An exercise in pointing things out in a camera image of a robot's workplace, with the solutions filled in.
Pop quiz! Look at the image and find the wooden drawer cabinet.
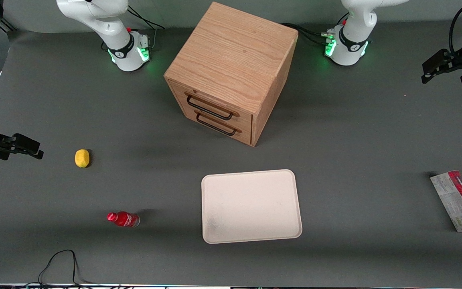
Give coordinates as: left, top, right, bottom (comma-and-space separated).
164, 2, 299, 147

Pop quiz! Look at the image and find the black looped table cable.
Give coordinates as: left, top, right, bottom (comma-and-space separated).
38, 249, 95, 288

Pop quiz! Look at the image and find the red soda bottle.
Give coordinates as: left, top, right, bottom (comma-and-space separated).
107, 211, 140, 228

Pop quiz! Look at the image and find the black left arm base cable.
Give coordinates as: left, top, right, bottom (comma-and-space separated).
281, 12, 350, 45

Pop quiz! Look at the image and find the cream plastic tray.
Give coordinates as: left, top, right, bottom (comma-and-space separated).
201, 169, 303, 244

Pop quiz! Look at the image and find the yellow lemon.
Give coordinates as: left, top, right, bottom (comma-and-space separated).
75, 149, 90, 168

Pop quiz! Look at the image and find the black arm base cable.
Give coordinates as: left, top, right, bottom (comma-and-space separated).
281, 12, 350, 45
127, 5, 166, 51

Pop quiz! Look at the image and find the black right arm base cable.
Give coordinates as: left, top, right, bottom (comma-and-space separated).
127, 5, 166, 51

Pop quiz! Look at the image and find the black metal drawer handle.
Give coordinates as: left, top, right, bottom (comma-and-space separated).
184, 92, 241, 121
194, 110, 243, 136

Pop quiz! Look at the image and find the red cookie box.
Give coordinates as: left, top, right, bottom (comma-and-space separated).
430, 170, 462, 233

